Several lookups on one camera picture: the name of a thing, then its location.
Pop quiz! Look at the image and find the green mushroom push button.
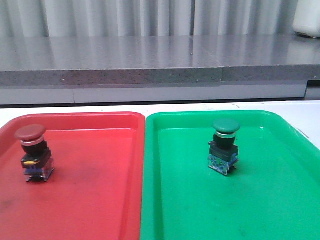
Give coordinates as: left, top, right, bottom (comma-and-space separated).
208, 118, 240, 176

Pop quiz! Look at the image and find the red mushroom push button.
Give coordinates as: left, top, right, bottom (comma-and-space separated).
14, 124, 55, 182

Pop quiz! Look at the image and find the grey stone platform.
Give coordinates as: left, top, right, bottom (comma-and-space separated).
0, 34, 320, 88

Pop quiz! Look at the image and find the red plastic tray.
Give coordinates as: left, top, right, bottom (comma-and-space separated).
0, 112, 145, 240

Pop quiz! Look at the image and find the green plastic tray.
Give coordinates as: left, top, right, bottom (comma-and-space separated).
140, 110, 320, 240

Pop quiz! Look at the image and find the white container in background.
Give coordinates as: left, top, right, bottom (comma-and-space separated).
292, 0, 320, 38

